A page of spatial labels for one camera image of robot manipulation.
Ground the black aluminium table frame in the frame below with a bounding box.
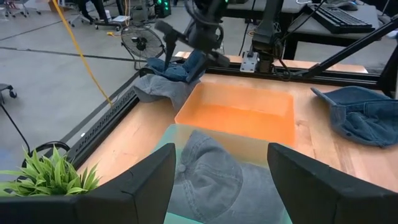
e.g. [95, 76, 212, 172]
[67, 14, 398, 169]

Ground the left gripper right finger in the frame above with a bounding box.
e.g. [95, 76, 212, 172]
[267, 142, 398, 224]

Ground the gray desk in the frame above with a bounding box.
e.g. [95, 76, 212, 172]
[282, 0, 389, 60]
[223, 0, 310, 19]

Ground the black chair base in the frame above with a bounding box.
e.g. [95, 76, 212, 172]
[0, 83, 18, 105]

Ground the black computer with green lights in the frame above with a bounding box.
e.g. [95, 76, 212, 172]
[154, 0, 172, 19]

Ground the person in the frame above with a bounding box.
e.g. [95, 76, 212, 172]
[76, 0, 108, 23]

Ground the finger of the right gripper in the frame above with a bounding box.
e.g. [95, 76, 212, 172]
[162, 30, 180, 72]
[185, 51, 215, 83]

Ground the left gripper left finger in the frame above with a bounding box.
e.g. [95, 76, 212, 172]
[0, 142, 177, 224]

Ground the small green potted plant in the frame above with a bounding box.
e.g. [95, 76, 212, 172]
[0, 145, 103, 198]

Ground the black computer keyboard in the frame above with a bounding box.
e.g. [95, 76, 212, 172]
[306, 2, 376, 34]

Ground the gray denim cap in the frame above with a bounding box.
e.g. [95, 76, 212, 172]
[132, 73, 201, 113]
[167, 129, 292, 224]

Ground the low wheeled dolly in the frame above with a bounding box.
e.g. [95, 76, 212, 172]
[94, 14, 131, 31]

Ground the black coiled cable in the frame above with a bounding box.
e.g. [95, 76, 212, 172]
[0, 102, 72, 170]

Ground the yellow extension cord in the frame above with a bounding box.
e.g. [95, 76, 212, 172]
[51, 0, 114, 107]

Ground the green translucent plastic bin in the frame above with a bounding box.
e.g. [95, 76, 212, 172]
[151, 123, 294, 224]

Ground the blue denim cap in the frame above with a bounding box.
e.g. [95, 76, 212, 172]
[310, 85, 398, 148]
[145, 49, 206, 83]

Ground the orange translucent plastic bin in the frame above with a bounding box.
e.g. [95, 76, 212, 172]
[174, 81, 296, 147]

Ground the black floor fan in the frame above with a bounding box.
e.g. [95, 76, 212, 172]
[120, 24, 166, 71]

